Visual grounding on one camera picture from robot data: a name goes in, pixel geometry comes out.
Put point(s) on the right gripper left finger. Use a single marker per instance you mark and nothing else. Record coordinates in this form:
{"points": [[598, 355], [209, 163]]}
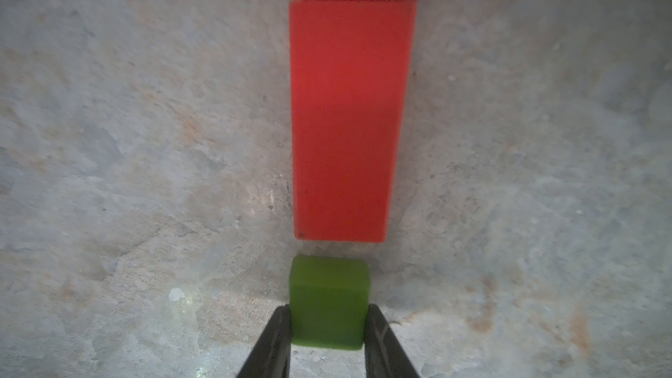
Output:
{"points": [[270, 357]]}

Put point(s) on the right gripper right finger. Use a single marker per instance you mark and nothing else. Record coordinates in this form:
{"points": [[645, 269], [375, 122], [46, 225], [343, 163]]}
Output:
{"points": [[384, 355]]}

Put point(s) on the green block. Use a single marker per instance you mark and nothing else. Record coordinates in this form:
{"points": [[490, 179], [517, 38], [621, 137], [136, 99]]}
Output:
{"points": [[329, 302]]}

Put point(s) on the red block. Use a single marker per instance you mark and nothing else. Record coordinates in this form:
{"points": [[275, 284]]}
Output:
{"points": [[349, 71]]}

